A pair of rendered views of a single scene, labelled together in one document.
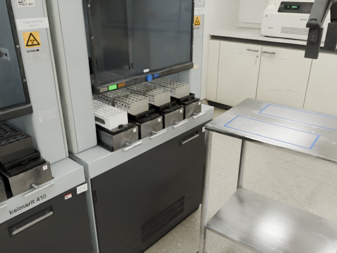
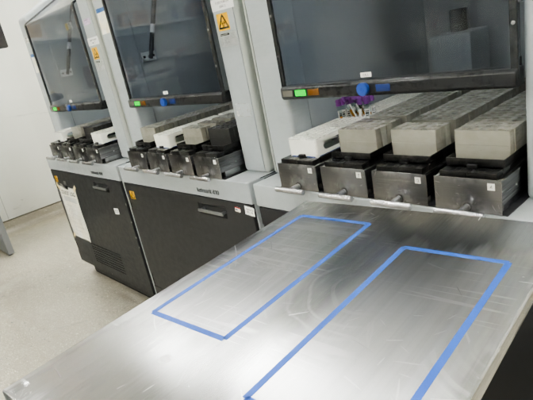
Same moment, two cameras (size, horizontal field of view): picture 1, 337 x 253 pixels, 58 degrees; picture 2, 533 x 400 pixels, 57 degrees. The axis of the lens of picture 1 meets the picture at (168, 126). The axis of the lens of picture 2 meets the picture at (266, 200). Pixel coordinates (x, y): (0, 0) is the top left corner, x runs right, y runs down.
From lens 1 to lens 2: 1.63 m
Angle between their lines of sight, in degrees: 89
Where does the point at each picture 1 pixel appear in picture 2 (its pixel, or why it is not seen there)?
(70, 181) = (238, 194)
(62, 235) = not seen: hidden behind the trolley
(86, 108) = (280, 116)
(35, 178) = (209, 168)
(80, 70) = (269, 61)
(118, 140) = (285, 174)
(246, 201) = not seen: outside the picture
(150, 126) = (339, 178)
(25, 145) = (224, 136)
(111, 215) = not seen: hidden behind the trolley
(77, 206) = (247, 229)
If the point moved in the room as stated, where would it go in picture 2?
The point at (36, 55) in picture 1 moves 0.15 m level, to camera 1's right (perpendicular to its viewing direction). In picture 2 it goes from (228, 40) to (220, 42)
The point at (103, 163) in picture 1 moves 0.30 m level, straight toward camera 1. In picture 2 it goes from (269, 194) to (166, 219)
